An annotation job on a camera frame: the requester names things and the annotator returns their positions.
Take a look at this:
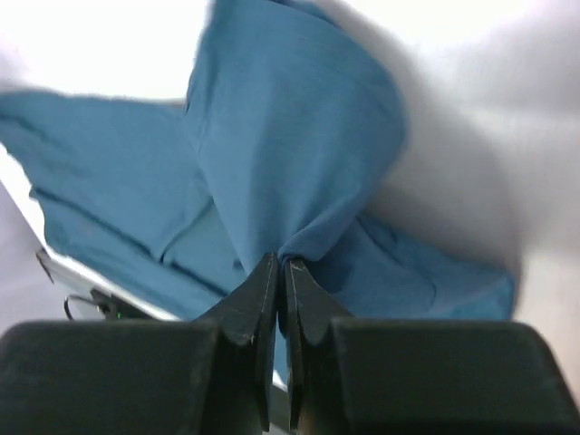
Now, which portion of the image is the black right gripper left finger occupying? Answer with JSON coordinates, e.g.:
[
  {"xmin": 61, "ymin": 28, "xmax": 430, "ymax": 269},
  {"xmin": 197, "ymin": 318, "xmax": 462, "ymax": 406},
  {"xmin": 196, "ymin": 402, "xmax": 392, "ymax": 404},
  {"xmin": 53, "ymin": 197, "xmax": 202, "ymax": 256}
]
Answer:
[{"xmin": 1, "ymin": 254, "xmax": 278, "ymax": 434}]

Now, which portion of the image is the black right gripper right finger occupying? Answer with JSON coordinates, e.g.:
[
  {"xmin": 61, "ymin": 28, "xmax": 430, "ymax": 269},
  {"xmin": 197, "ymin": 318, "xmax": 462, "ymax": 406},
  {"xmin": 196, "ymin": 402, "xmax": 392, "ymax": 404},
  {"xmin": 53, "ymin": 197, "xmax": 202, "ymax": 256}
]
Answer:
[{"xmin": 280, "ymin": 260, "xmax": 579, "ymax": 434}]

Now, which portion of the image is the dark blue t shirt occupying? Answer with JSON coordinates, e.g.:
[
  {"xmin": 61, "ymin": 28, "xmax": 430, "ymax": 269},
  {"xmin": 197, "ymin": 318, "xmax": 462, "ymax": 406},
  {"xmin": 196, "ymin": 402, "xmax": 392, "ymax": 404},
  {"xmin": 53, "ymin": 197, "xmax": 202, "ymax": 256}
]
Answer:
[{"xmin": 1, "ymin": 1, "xmax": 516, "ymax": 320}]

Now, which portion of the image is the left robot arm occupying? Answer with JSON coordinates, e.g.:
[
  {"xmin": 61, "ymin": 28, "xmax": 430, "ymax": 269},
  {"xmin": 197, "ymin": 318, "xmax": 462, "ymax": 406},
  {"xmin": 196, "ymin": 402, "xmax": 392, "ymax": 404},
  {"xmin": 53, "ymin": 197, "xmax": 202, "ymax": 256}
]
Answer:
[{"xmin": 63, "ymin": 295, "xmax": 122, "ymax": 321}]

